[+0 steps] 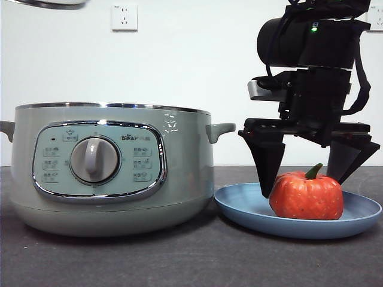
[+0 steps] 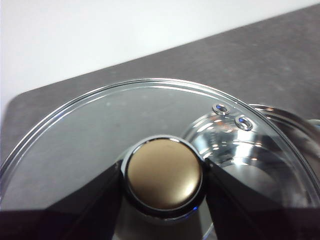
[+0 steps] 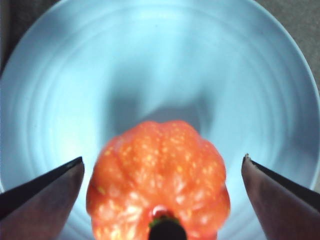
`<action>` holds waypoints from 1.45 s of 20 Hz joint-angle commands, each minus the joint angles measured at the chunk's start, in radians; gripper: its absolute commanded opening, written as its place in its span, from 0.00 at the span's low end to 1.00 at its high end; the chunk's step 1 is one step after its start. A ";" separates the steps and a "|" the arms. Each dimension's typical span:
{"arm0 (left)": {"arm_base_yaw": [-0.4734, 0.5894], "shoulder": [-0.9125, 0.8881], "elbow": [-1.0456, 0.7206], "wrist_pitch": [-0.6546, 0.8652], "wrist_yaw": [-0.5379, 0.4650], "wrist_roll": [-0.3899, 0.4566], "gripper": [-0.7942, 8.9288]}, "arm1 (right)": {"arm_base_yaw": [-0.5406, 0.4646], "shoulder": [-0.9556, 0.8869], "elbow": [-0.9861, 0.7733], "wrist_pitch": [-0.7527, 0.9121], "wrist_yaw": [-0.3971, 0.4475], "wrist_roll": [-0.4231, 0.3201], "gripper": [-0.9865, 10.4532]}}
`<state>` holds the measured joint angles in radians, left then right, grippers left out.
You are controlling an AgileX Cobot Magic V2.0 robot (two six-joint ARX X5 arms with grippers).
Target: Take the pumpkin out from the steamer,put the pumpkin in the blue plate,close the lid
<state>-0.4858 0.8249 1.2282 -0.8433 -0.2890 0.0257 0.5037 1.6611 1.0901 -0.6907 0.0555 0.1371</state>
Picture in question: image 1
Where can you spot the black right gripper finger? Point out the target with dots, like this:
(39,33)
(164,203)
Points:
(347,158)
(267,164)

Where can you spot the orange pumpkin with green stem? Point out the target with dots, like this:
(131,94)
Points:
(308,197)

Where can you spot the glass lid with green knob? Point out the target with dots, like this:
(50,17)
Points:
(57,3)

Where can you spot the blue round plate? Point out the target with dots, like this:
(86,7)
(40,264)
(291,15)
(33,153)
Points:
(239,203)

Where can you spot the pale green electric steamer pot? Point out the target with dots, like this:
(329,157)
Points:
(185,167)

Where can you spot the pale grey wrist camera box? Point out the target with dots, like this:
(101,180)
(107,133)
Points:
(263,92)

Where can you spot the white wall socket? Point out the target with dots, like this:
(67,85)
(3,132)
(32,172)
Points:
(125,18)
(377,19)

